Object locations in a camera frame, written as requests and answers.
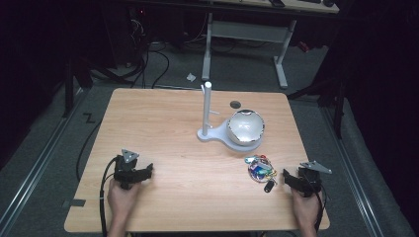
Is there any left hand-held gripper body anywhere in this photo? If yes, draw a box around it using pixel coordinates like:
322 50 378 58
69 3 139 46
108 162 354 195
113 148 143 191

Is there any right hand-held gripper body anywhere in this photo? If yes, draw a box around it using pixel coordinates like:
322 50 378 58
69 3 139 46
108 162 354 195
296 160 333 198

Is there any colourful key bunch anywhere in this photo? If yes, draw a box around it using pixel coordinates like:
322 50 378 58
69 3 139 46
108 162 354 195
243 153 279 195

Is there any person's right hand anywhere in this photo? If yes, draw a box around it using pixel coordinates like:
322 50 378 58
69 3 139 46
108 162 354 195
291 188 322 229

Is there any person's left hand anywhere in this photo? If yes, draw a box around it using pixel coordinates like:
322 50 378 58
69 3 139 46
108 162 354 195
106 178 143 221

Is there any wooden table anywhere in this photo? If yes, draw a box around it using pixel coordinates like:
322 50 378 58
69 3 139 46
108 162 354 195
63 87 331 234

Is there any black tape strip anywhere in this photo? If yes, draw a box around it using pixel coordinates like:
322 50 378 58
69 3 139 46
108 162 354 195
62 198 87 209

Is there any silver metal bowl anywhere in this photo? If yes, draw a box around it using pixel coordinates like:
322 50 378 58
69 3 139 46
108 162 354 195
226 109 266 147

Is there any white stand with pole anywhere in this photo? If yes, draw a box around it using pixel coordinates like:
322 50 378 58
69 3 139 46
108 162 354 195
196 81 265 153

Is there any grey-legged desk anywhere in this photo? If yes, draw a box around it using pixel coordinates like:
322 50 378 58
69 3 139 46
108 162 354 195
196 0 341 91

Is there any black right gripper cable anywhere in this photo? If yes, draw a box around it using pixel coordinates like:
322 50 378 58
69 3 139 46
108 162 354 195
312 177 328 233

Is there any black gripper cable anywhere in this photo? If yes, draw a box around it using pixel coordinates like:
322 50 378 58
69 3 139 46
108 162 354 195
99 156 120 237
312 177 328 233

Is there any metal floor rail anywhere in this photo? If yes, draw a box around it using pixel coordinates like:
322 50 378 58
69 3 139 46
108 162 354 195
319 106 385 237
0 88 87 231

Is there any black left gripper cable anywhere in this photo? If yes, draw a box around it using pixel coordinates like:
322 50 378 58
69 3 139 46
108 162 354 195
99 156 120 237

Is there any black floor cable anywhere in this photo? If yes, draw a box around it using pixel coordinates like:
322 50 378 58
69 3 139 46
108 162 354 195
75 119 104 183

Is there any bundle of black cables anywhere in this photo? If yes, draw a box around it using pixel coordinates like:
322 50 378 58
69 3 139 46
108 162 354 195
116 19 171 90

